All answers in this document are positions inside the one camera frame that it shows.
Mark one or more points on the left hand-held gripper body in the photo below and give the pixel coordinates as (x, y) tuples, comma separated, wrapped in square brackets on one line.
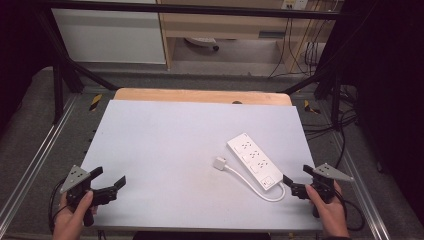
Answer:
[(77, 178)]

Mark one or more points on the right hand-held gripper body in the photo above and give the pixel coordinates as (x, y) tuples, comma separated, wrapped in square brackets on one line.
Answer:
[(328, 181)]

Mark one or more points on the person's right hand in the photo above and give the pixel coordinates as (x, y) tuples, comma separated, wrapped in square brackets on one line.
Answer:
[(330, 216)]

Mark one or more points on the person's left hand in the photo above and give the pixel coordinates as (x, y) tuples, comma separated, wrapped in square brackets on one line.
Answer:
[(71, 220)]

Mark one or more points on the white power strip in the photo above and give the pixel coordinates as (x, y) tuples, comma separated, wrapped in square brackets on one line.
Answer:
[(255, 161)]

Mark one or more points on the white plug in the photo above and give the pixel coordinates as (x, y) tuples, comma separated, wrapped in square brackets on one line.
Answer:
[(219, 163)]

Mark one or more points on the black curtain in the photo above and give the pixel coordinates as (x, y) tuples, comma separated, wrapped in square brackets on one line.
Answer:
[(16, 50), (386, 83)]

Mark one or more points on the light wooden table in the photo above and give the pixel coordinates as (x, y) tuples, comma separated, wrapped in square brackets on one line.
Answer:
[(200, 96)]

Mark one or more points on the white cabinet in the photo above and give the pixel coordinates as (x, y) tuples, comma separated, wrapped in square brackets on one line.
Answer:
[(110, 36)]

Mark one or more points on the chair base with caster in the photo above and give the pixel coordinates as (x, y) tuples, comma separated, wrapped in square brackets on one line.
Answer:
[(203, 42)]

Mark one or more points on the light wooden desk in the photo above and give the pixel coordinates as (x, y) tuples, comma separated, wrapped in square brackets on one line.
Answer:
[(226, 25)]

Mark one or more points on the aluminium rail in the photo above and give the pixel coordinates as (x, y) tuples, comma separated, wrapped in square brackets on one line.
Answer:
[(360, 186), (36, 160)]

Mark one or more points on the white wall socket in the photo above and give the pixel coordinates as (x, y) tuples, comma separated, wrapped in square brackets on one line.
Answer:
[(295, 4)]

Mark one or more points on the black metal frame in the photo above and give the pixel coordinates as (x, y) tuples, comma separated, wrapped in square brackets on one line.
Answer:
[(186, 9)]

